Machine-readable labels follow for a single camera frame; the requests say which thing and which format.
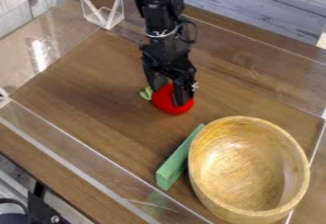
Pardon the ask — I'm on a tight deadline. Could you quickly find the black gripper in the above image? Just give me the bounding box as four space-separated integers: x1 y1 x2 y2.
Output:
141 34 197 107

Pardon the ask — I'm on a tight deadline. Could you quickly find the red felt ball with leaf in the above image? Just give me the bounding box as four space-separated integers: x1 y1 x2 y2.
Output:
139 84 195 115

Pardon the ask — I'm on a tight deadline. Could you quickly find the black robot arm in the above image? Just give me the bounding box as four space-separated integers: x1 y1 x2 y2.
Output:
134 0 198 107

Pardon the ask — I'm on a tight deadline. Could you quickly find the green rectangular block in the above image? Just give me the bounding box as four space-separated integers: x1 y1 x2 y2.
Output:
155 124 205 191

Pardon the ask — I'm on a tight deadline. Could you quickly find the wooden bowl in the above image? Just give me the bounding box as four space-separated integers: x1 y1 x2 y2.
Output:
187 116 312 224

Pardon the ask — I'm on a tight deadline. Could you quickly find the clear acrylic corner bracket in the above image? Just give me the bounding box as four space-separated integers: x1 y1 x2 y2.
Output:
80 0 124 30

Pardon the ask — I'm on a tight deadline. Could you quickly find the clear acrylic back wall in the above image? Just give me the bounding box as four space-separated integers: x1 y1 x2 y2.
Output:
111 0 326 118

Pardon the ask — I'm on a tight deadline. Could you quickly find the clear acrylic wall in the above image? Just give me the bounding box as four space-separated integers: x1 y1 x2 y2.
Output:
0 98 213 224
111 0 326 118
0 0 99 98

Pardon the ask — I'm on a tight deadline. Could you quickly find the clear acrylic left wall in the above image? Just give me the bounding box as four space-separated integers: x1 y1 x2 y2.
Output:
0 0 99 98

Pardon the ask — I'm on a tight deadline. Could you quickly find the clear acrylic front wall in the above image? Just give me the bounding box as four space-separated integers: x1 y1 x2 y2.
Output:
0 98 213 224

